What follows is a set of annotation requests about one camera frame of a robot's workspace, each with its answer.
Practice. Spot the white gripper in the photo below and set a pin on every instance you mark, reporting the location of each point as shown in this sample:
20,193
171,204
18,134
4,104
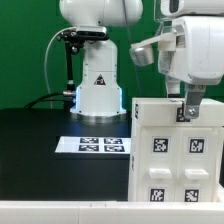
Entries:
190,50

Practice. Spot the white cabinet body box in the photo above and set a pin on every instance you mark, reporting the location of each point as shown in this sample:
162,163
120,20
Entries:
134,162

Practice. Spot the white cabinet top tray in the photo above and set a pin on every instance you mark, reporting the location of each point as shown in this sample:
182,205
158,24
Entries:
167,112

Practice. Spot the white door with knob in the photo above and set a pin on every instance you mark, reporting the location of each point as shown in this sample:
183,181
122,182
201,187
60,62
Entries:
198,166

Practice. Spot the small white cabinet door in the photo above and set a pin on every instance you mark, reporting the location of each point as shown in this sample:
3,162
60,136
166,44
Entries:
157,167

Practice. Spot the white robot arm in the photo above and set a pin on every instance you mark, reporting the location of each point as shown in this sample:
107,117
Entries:
99,95

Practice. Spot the white fiducial marker sheet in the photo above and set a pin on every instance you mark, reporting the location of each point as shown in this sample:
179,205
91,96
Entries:
100,145

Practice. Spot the white right border wall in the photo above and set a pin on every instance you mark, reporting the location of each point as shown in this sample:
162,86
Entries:
220,194

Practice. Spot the white border wall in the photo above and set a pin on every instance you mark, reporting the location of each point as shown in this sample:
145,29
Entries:
220,194
21,212

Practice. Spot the black camera stand pole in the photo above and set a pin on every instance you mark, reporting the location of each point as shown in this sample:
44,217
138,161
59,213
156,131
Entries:
70,91

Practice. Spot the black camera on stand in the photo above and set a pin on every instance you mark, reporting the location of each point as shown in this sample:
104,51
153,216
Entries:
95,33

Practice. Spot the white front border wall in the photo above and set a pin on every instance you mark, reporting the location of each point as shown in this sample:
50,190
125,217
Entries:
21,212

